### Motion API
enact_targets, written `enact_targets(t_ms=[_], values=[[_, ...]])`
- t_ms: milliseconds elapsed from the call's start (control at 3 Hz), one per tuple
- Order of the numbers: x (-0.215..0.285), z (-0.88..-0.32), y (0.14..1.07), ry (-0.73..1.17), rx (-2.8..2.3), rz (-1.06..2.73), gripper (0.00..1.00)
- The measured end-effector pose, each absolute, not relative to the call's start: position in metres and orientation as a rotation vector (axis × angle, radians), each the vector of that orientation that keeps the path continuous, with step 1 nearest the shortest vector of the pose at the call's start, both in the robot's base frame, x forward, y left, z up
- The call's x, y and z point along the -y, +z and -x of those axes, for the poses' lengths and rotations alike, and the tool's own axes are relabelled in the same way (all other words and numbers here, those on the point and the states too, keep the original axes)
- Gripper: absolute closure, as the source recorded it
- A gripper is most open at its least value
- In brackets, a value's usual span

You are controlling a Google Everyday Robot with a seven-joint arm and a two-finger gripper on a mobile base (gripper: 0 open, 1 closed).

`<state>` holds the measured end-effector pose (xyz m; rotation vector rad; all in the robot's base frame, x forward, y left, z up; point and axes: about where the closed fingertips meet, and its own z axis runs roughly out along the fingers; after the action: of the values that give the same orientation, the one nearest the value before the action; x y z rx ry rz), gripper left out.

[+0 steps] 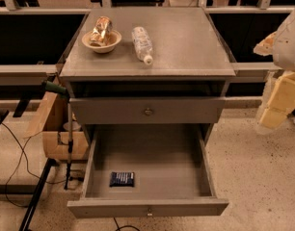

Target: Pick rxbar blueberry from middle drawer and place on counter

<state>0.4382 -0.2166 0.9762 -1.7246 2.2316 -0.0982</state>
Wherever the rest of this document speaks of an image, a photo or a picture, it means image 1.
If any open grey middle drawer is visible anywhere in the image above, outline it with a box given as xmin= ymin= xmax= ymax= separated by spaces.
xmin=67 ymin=124 xmax=228 ymax=218

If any crumpled gold snack bag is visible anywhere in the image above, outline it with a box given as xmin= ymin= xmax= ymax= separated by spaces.
xmin=90 ymin=16 xmax=113 ymax=45

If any beige bowl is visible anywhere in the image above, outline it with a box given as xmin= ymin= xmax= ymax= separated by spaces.
xmin=82 ymin=30 xmax=121 ymax=54

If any grey metal railing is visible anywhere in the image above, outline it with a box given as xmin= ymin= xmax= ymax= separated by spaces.
xmin=0 ymin=0 xmax=295 ymax=87

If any clear plastic water bottle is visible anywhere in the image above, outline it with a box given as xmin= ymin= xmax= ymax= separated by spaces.
xmin=132 ymin=27 xmax=153 ymax=65

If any grey drawer cabinet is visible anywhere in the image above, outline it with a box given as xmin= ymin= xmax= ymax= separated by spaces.
xmin=60 ymin=7 xmax=234 ymax=139

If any black metal stand leg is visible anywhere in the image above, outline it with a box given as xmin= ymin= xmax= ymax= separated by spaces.
xmin=18 ymin=159 xmax=56 ymax=231

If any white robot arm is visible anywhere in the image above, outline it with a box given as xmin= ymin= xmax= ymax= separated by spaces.
xmin=254 ymin=8 xmax=295 ymax=130

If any closed grey top drawer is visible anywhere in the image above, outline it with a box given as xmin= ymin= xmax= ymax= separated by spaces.
xmin=70 ymin=97 xmax=225 ymax=124

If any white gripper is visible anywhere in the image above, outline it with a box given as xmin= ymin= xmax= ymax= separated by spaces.
xmin=259 ymin=72 xmax=295 ymax=129

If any black floor cable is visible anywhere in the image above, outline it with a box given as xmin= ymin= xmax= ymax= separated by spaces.
xmin=0 ymin=122 xmax=68 ymax=209

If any blue rxbar blueberry bar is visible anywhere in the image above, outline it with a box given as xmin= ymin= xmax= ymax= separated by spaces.
xmin=110 ymin=171 xmax=135 ymax=187

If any cardboard box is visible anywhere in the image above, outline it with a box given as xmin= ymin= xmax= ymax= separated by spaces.
xmin=24 ymin=77 xmax=90 ymax=162

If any green-handled grabber stick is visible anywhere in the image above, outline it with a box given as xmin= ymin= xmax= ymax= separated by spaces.
xmin=41 ymin=80 xmax=73 ymax=190

